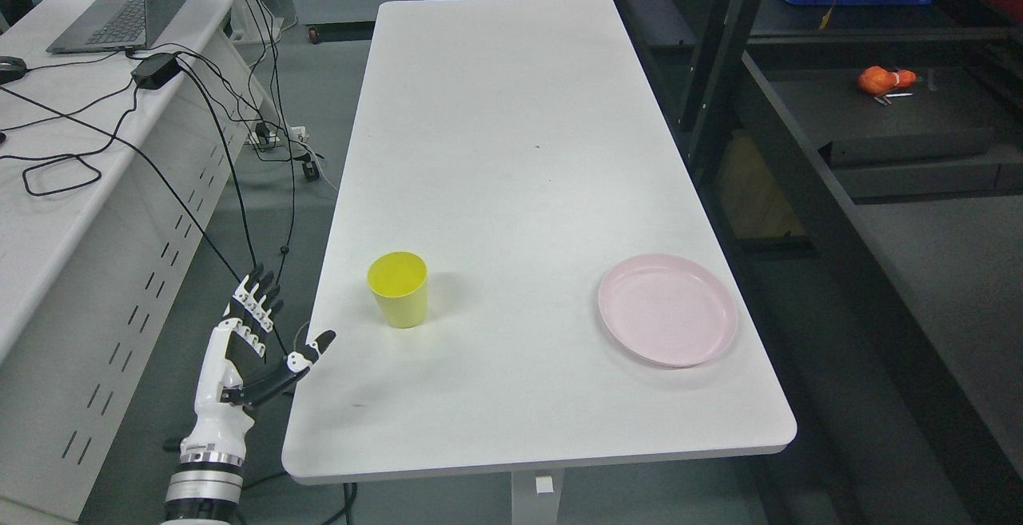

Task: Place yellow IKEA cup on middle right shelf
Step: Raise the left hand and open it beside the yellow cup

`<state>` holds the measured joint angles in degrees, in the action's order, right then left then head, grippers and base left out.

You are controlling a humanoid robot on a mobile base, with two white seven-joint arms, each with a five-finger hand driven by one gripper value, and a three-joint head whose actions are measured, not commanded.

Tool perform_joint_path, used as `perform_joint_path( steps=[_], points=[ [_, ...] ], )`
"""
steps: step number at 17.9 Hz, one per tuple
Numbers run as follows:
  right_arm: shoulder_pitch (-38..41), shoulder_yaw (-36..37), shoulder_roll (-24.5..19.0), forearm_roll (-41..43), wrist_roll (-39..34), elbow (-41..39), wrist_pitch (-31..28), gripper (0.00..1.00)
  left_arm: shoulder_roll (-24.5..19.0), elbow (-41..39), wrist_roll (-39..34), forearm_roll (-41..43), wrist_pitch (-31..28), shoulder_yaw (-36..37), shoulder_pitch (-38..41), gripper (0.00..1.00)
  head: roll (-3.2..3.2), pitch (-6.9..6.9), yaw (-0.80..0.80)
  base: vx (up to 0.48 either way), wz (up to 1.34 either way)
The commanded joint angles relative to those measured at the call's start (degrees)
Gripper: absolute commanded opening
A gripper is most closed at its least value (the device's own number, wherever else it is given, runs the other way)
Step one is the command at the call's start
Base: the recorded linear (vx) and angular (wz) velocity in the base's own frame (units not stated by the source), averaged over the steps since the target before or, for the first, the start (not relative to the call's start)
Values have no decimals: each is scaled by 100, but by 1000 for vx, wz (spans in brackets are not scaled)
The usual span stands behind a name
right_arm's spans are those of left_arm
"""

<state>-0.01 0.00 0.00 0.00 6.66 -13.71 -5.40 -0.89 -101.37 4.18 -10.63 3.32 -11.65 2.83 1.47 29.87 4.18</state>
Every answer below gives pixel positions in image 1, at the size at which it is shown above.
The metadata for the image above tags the black computer mouse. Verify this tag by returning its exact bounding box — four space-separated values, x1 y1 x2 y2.
0 55 29 85

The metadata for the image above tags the white power strip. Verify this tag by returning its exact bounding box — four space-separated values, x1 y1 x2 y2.
244 123 309 151

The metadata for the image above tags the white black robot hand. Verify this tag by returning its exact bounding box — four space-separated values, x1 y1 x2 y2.
179 264 336 467

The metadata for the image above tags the black cable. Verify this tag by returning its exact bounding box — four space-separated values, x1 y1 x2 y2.
0 86 265 278

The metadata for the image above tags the pink plastic plate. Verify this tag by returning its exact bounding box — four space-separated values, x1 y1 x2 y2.
598 254 738 368

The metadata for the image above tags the grey laptop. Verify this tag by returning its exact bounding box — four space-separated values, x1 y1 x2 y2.
46 0 187 54

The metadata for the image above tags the yellow plastic cup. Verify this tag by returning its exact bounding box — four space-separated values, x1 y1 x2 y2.
366 251 428 329

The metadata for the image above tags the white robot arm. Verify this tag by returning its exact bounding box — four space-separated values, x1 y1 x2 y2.
163 462 244 524

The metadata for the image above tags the white side desk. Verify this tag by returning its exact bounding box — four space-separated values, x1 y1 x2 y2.
1 0 248 524

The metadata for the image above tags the white table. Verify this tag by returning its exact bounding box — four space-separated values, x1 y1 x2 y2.
281 0 797 524

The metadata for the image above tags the orange toy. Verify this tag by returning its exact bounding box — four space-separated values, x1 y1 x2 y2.
856 65 918 96

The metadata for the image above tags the black power adapter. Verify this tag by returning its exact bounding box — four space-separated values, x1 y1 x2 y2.
131 53 181 90

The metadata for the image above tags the black metal shelf rack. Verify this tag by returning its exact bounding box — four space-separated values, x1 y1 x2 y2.
615 0 1021 524

